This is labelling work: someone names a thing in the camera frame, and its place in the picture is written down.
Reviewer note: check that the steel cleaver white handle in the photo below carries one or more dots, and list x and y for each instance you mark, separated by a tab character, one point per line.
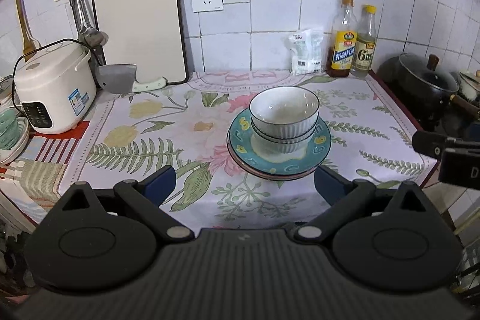
121	79

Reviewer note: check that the clear white vinegar bottle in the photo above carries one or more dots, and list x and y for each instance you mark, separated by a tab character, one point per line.
365	42

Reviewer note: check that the striped red cloth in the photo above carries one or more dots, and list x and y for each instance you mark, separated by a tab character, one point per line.
31	182

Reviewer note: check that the wooden spatula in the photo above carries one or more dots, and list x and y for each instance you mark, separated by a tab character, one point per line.
30	44

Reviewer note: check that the white rice cooker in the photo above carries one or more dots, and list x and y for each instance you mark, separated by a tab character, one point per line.
56	87

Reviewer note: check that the stacked green bowls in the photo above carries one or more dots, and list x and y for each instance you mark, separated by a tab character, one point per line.
14	134

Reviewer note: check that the white bowl with dark rim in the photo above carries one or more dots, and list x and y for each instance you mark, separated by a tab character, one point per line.
284	112

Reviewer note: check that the pink rabbit lovely bear plate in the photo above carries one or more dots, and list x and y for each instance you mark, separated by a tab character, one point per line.
291	169

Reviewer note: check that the blue fried egg plate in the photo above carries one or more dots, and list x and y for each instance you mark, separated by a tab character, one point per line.
279	151

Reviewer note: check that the floral tablecloth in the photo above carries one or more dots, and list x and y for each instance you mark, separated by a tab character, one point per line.
225	175

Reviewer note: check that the black wok with glass lid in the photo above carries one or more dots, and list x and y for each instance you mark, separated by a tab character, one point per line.
425	90

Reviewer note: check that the yellow label cooking wine bottle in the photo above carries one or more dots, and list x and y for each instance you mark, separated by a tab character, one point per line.
342	41

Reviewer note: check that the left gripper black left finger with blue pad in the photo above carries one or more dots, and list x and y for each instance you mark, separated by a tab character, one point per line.
144	199

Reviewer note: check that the hanging steel ladle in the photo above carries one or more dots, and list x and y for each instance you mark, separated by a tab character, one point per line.
87	33

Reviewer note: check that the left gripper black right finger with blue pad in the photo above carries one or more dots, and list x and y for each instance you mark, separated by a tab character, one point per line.
345	199

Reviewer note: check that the white salt bag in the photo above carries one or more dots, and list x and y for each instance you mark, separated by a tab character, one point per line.
306	51

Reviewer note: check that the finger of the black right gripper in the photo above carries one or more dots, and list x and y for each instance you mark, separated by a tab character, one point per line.
431	144

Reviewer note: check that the white cutting board black rim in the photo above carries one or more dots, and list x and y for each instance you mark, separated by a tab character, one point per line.
144	33

